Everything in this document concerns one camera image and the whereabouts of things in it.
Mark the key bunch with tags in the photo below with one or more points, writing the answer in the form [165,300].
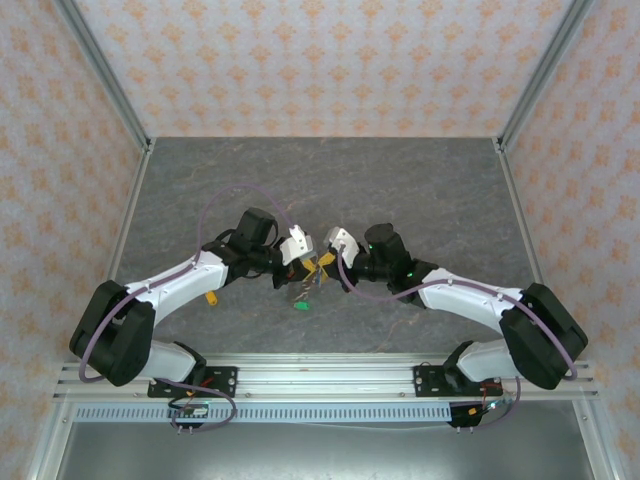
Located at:
[300,295]

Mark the green plastic key tag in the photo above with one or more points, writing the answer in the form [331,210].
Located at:
[300,305]

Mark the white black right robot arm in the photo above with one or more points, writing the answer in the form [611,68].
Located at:
[465,300]

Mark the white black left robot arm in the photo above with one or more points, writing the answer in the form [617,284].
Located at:
[180,280]

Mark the yellow plastic key tag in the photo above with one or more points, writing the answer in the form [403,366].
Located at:
[213,298]

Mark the aluminium table side bar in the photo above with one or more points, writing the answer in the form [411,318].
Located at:
[131,200]
[515,200]

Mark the small controller circuit board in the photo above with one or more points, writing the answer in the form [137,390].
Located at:
[187,410]
[487,409]

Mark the grey metal sheet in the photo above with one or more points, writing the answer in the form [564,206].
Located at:
[325,455]

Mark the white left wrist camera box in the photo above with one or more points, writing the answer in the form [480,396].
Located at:
[297,245]

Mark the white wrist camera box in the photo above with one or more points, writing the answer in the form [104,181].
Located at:
[297,245]
[342,240]

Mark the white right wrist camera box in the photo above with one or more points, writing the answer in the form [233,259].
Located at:
[342,240]

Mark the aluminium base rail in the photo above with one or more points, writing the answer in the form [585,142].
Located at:
[325,372]

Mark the aluminium frame post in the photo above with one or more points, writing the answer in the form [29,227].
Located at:
[541,75]
[107,75]

